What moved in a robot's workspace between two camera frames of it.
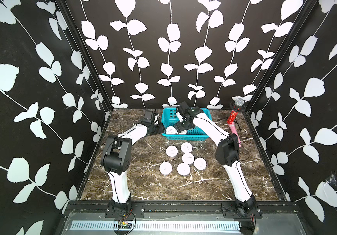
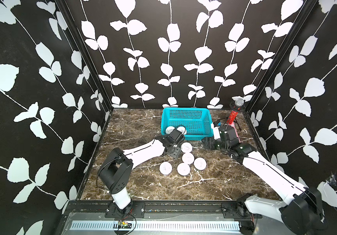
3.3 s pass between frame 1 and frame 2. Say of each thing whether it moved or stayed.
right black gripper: moved
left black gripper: moved
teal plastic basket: stayed
